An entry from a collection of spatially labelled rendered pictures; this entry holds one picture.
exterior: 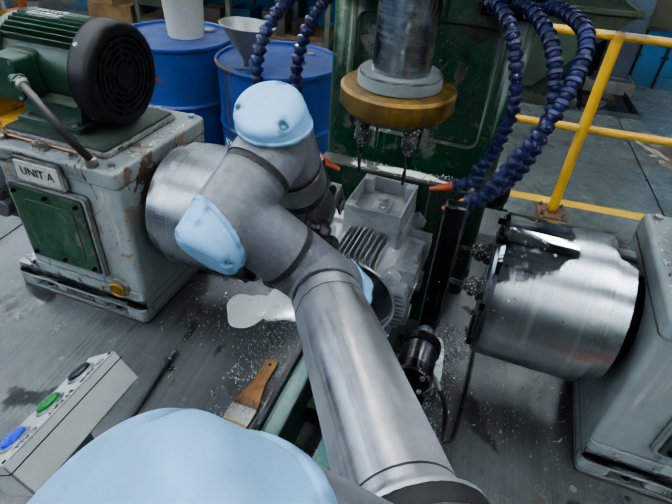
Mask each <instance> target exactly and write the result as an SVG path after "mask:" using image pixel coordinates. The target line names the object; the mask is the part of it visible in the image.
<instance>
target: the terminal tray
mask: <svg viewBox="0 0 672 504"><path fill-rule="evenodd" d="M369 176H373V178H369ZM409 186H413V188H409ZM418 187H419V186H418V185H414V184H410V183H404V186H402V185H401V181H397V180H393V179H389V178H385V177H380V176H376V175H372V174H368V173H367V174H366V175H365V177H364V178H363V179H362V181H361V182H360V183H359V185H358V186H357V188H356V189H355V190H354V192H353V193H352V194H351V196H350V197H349V198H348V200H347V201H346V203H345V205H344V216H343V225H342V236H343V235H344V234H345V232H346V231H347V230H348V228H349V227H350V226H351V231H352V229H353V228H354V226H356V231H357V230H358V228H359V227H361V231H360V233H361V232H362V231H363V229H364V227H366V232H365V234H366V233H367V232H368V230H369V229H370V228H371V232H370V235H372V233H373V232H374V230H376V233H375V237H377V235H378V234H379V232H381V234H380V239H381V240H382V238H383V236H384V234H386V236H385V242H387V240H388V239H389V237H390V246H391V247H392V248H393V249H394V250H396V249H397V250H399V246H401V242H403V238H405V235H406V234H407V231H408V229H409V228H410V224H412V219H413V216H414V214H415V208H416V198H417V192H418ZM351 201H356V203H351ZM394 212H398V213H399V214H394ZM351 231H350V232H351ZM356 231H355V233H356Z"/></svg>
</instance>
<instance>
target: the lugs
mask: <svg viewBox="0 0 672 504"><path fill-rule="evenodd" d="M426 222H427V221H426V219H425V218H424V217H423V215H422V214H421V213H420V212H417V213H415V214H414V216H413V219H412V225H413V226H414V228H415V229H417V230H419V229H421V228H423V227H424V226H425V224H426ZM401 277H402V276H401V275H400V274H399V272H398V271H397V270H396V269H395V267H394V266H391V267H389V268H387V269H384V271H383V273H382V275H381V277H380V278H381V279H382V280H383V281H384V282H385V284H386V285H387V286H388V288H390V287H393V286H395V285H398V284H399V281H400V279H401ZM382 329H383V331H384V333H385V335H386V337H388V336H389V335H390V332H391V330H392V328H391V326H386V327H384V328H382Z"/></svg>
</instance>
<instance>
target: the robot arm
mask: <svg viewBox="0 0 672 504"><path fill-rule="evenodd" d="M233 119H234V122H235V130H236V132H237V134H238V136H237V137H236V139H235V140H234V142H233V143H232V144H231V146H230V147H229V148H228V150H227V153H226V155H225V156H224V158H223V159H222V160H221V162H220V163H219V165H218V166H217V168H216V169H215V170H214V172H213V173H212V175H211V176H210V177H209V179H208V180H207V182H206V183H205V184H204V186H203V187H202V189H201V190H200V191H199V193H198V194H197V195H195V196H194V197H193V198H192V200H191V205H190V206H189V208H188V210H187V211H186V213H185V214H184V216H183V217H182V219H181V221H180V222H179V224H178V225H177V227H176V229H175V240H176V242H177V244H178V245H179V246H180V247H181V248H182V249H183V250H184V251H185V252H186V253H188V254H189V255H190V256H191V257H193V258H194V259H196V260H197V261H199V262H200V263H203V264H205V265H206V266H208V267H209V268H211V269H213V270H215V271H217V272H219V273H222V274H225V275H233V274H235V273H236V272H237V271H238V270H239V268H240V267H243V266H244V267H246V268H247V269H249V270H250V271H252V272H253V273H254V274H256V275H257V276H259V277H260V278H262V282H263V284H264V285H265V286H267V287H270V288H274V289H277V290H279V291H280V292H282V293H283V294H285V295H286V296H287V297H289V298H290V299H291V303H292V307H293V311H294V316H295V320H296V324H297V328H298V333H299V337H300V341H301V345H302V350H303V354H304V358H305V363H306V367H307V371H308V375H309V380H310V384H311V388H312V393H313V397H314V401H315V405H316V410H317V414H318V418H319V423H320V427H321V431H322V435H323V440H324V444H325V448H326V453H327V457H328V461H329V465H330V470H331V471H330V470H328V469H326V468H324V467H322V466H320V465H318V464H316V463H315V462H314V461H313V460H312V458H311V457H310V456H309V455H308V454H306V453H305V452H303V451H302V450H300V449H299V448H297V447H296V446H295V445H293V444H292V443H290V442H288V441H286V440H284V439H282V438H280V437H278V436H275V435H273V434H270V433H267V432H263V431H257V430H252V429H245V428H243V427H240V426H238V425H236V424H234V423H232V422H229V421H227V420H225V419H223V418H221V417H218V416H216V415H214V414H211V413H209V412H206V411H202V410H198V409H192V408H191V409H180V408H163V409H157V410H152V411H149V412H145V413H142V414H139V415H136V416H134V417H132V418H129V419H127V420H125V421H123V422H121V423H119V424H117V425H115V426H114V427H112V428H110V429H109V430H107V431H106V432H104V433H102V434H101V435H99V436H98V437H97V438H95V439H94V440H93V441H91V442H90V443H88V444H87V445H86V446H85V447H83V448H82V449H81V450H80V451H79V452H77V453H76V454H75V455H74V456H73V457H72V458H70V459H69V460H68V461H67V462H66V463H65V464H64V465H63V466H62V467H61V468H60V469H59V470H58V471H56V472H55V473H54V474H53V475H52V476H51V477H50V478H49V479H48V481H47V482H46V483H45V484H44V485H43V486H42V487H41V488H40V489H39V490H38V491H37V492H36V493H35V494H34V496H33V497H32V498H31V499H30V500H29V501H28V502H27V504H490V503H489V501H488V499H487V498H486V496H485V494H484V493H483V492H482V491H481V490H480V489H479V488H478V487H476V486H475V485H474V484H472V483H470V482H468V481H466V480H463V479H459V478H457V477H456V475H455V473H454V471H453V469H452V467H451V465H450V463H449V461H448V459H447V457H446V455H445V453H444V451H443V449H442V447H441V445H440V443H439V441H438V439H437V437H436V435H435V433H434V431H433V429H432V427H431V425H430V423H429V421H428V419H427V417H426V415H425V413H424V411H423V409H422V407H421V405H420V403H419V401H418V399H417V397H416V395H415V393H414V391H413V389H412V387H411V385H410V383H409V381H408V379H407V377H406V375H405V373H404V371H403V369H402V367H401V365H400V363H399V361H398V359H397V357H396V355H395V353H394V351H393V349H392V347H391V345H390V343H389V341H388V339H387V337H386V335H385V333H384V331H383V329H382V327H381V325H380V323H379V321H378V320H377V318H376V316H375V314H374V312H373V310H372V308H371V306H370V304H371V301H372V298H373V296H372V291H373V289H374V288H373V283H372V281H371V279H370V278H369V277H368V276H367V275H366V274H365V273H364V272H363V271H362V270H361V268H360V267H359V266H358V265H357V264H356V263H355V262H354V261H352V260H351V259H349V258H346V257H345V256H344V255H342V254H341V253H340V252H339V251H337V249H338V247H339V240H338V239H337V238H336V237H335V233H336V224H334V225H333V226H332V227H330V224H331V222H332V220H333V217H334V215H335V212H336V207H337V210H338V214H339V215H341V213H342V211H343V208H344V205H345V203H346V202H345V197H344V193H343V188H342V184H339V183H335V182H331V181H330V178H329V174H328V170H327V166H326V162H325V158H324V157H321V155H320V153H319V149H318V145H317V141H316V137H315V133H314V129H313V119H312V117H311V115H310V114H309V111H308V108H307V105H306V103H305V101H304V98H303V96H302V95H301V93H300V92H299V91H298V90H297V89H296V88H295V87H293V86H292V85H289V84H288V83H286V82H281V81H264V82H260V83H257V84H255V85H253V86H251V87H249V88H248V89H246V90H245V91H244V92H243V93H242V94H241V95H240V96H239V97H238V99H237V101H236V103H235V105H234V112H233ZM333 187H336V189H337V190H336V193H335V195H334V196H333V194H332V193H331V191H329V189H333ZM340 196H341V197H342V202H341V205H340V206H339V198H340Z"/></svg>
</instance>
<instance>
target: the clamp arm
mask: <svg viewBox="0 0 672 504"><path fill-rule="evenodd" d="M468 208H469V203H466V202H461V201H457V200H453V199H447V201H446V204H445V207H444V212H443V216H442V220H441V225H440V229H439V234H438V238H437V242H436V247H435V251H434V256H433V260H432V264H431V269H430V273H429V278H428V282H427V286H426V291H425V295H424V300H423V304H422V308H421V313H420V317H419V321H418V326H417V329H420V330H421V328H422V330H425V331H427V328H429V330H428V332H430V333H432V334H434V335H435V333H436V329H437V326H438V322H439V318H440V314H441V310H442V307H443V303H444V299H445V295H446V291H447V288H448V284H449V280H450V276H451V272H452V269H453V265H454V261H455V257H456V253H457V250H458V246H459V242H460V238H461V234H462V231H463V227H464V223H465V219H466V215H467V212H468Z"/></svg>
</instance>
